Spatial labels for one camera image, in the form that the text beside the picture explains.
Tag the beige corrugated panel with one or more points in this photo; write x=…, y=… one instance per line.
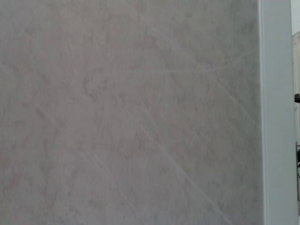
x=296, y=65

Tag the black background stand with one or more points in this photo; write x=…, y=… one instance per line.
x=298, y=164

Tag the white vertical partition post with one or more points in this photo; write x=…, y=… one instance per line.
x=279, y=117

